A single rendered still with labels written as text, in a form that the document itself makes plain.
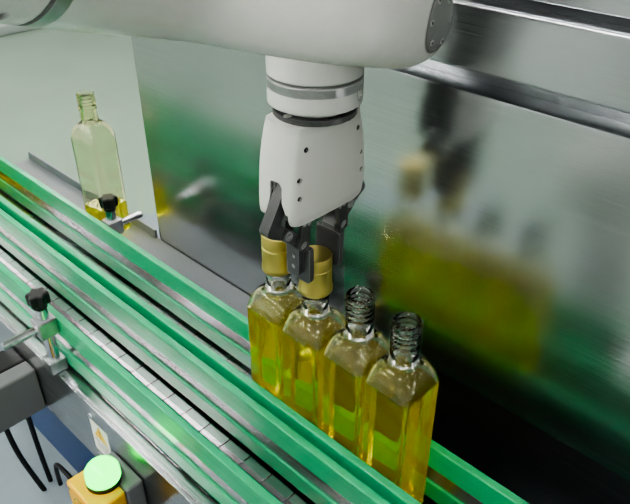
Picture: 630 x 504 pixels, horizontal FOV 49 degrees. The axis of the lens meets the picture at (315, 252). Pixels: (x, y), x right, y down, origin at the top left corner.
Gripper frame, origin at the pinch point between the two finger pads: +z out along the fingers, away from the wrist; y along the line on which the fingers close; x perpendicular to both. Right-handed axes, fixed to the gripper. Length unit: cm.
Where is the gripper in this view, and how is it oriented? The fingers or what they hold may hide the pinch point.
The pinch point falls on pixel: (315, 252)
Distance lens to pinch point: 69.5
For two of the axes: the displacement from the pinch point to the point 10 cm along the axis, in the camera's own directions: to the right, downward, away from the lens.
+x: 7.2, 3.8, -5.8
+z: 0.0, 8.4, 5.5
